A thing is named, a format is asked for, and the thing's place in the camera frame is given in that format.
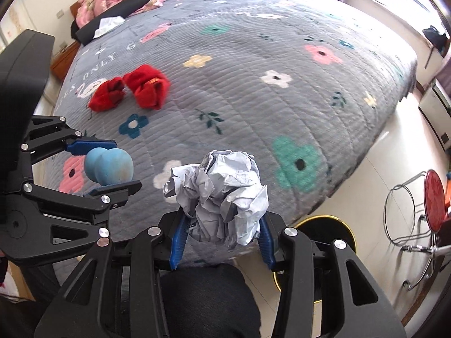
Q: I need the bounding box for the black gold-rimmed trash bin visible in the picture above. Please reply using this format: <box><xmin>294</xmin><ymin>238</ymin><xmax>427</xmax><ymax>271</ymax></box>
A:
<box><xmin>273</xmin><ymin>214</ymin><xmax>357</xmax><ymax>304</ymax></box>

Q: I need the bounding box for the grey floral quilted bedspread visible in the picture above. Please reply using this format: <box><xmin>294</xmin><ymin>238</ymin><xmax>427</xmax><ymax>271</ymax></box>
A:
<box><xmin>55</xmin><ymin>0</ymin><xmax>417</xmax><ymax>241</ymax></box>

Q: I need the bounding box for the wooden headboard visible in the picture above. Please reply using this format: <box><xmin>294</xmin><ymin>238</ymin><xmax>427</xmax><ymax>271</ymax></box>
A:
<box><xmin>50</xmin><ymin>2</ymin><xmax>81</xmax><ymax>83</ymax></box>

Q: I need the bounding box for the red sock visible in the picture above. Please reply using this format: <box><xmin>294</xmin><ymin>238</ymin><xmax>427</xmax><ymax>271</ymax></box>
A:
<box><xmin>123</xmin><ymin>64</ymin><xmax>171</xmax><ymax>110</ymax></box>
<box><xmin>88</xmin><ymin>77</ymin><xmax>125</xmax><ymax>112</ymax></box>

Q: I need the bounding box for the black garment on bed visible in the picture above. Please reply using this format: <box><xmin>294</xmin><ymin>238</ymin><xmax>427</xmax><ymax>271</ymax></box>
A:
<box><xmin>71</xmin><ymin>0</ymin><xmax>150</xmax><ymax>46</ymax></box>

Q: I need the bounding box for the blue rubber ball toy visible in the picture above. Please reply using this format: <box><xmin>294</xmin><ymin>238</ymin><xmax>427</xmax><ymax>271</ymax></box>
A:
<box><xmin>84</xmin><ymin>147</ymin><xmax>134</xmax><ymax>186</ymax></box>

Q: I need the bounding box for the red round metal stool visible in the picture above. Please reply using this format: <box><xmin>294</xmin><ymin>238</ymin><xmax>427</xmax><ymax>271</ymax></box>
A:
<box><xmin>382</xmin><ymin>169</ymin><xmax>448</xmax><ymax>252</ymax></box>

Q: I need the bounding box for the white chest freezer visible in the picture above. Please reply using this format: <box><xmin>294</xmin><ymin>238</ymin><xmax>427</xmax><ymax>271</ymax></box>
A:
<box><xmin>419</xmin><ymin>79</ymin><xmax>451</xmax><ymax>151</ymax></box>

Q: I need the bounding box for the dark trouser knee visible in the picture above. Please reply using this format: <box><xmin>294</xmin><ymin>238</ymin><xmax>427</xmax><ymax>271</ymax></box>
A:
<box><xmin>161</xmin><ymin>264</ymin><xmax>261</xmax><ymax>337</ymax></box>

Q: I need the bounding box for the beige swivel office chair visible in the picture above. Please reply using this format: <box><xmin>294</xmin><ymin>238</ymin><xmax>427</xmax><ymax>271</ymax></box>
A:
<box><xmin>401</xmin><ymin>245</ymin><xmax>451</xmax><ymax>291</ymax></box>

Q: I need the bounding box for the white paper ball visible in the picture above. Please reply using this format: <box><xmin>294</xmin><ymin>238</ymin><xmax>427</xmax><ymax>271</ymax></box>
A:
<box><xmin>163</xmin><ymin>150</ymin><xmax>269</xmax><ymax>250</ymax></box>

